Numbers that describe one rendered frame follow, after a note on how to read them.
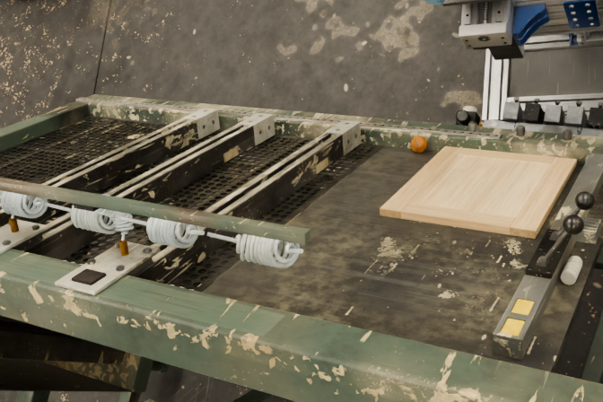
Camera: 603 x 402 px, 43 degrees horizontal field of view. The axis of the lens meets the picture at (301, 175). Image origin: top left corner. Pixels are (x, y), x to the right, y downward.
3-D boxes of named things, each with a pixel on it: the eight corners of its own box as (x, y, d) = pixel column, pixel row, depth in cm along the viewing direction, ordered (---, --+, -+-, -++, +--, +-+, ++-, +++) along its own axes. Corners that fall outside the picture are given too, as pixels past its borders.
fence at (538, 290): (609, 169, 203) (610, 154, 202) (521, 361, 126) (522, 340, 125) (589, 167, 205) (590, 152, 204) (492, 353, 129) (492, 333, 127)
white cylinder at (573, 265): (575, 286, 147) (582, 268, 154) (576, 273, 146) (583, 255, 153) (559, 284, 149) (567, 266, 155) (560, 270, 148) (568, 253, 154)
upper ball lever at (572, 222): (550, 268, 148) (589, 219, 141) (546, 277, 145) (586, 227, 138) (533, 257, 149) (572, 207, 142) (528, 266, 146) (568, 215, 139)
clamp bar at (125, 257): (366, 144, 236) (363, 68, 228) (103, 342, 140) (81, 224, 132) (337, 141, 241) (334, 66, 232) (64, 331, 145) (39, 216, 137)
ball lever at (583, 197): (563, 243, 158) (600, 196, 151) (558, 250, 155) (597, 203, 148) (546, 232, 159) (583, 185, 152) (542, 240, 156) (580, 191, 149)
